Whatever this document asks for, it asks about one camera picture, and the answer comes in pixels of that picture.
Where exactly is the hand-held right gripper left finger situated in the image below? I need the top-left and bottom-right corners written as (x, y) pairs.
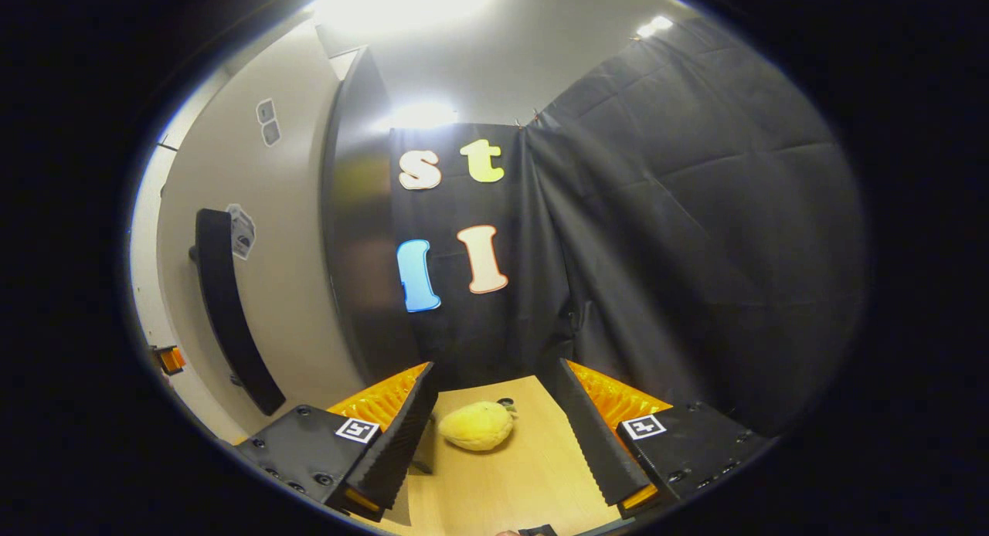
top-left (232, 361), bottom-right (439, 521)

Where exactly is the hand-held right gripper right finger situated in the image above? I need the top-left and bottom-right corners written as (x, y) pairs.
top-left (558, 357), bottom-right (777, 520)

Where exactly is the beige shoe cabinet door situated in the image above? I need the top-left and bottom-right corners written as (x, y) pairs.
top-left (155, 19), bottom-right (372, 442)

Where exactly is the grey and beige shoe cabinet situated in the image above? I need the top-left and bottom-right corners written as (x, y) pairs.
top-left (130, 15), bottom-right (424, 390)

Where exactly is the yellow plush toy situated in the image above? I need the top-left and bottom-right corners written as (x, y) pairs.
top-left (437, 399), bottom-right (518, 453)

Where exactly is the black backdrop cloth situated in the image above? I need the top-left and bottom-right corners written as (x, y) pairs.
top-left (389, 19), bottom-right (872, 438)

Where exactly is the large ceiling light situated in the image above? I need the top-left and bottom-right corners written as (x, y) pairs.
top-left (309, 0), bottom-right (501, 36)

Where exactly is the black door handle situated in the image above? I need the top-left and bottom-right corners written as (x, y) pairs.
top-left (189, 208), bottom-right (287, 417)

